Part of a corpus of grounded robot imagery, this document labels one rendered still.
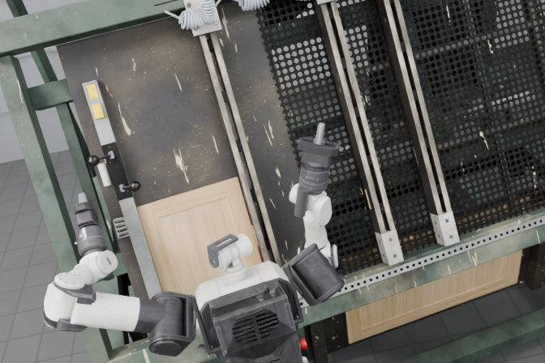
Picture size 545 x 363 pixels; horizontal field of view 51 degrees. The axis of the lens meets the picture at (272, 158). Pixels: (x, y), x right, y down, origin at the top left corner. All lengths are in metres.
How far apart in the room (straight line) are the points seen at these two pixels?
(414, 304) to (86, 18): 1.88
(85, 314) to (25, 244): 2.82
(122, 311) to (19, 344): 2.17
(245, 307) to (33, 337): 2.35
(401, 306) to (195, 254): 1.11
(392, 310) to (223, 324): 1.42
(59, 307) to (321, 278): 0.70
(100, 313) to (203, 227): 0.64
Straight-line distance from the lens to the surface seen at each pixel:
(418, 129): 2.21
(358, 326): 2.76
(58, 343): 3.61
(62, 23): 2.03
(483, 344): 2.95
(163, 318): 1.63
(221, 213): 2.09
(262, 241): 2.07
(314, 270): 1.65
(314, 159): 1.70
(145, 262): 2.09
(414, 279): 2.30
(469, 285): 2.94
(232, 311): 1.51
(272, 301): 1.49
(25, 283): 4.07
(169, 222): 2.09
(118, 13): 2.01
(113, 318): 1.60
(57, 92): 2.15
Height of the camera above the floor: 2.55
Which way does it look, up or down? 36 degrees down
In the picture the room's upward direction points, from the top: 10 degrees counter-clockwise
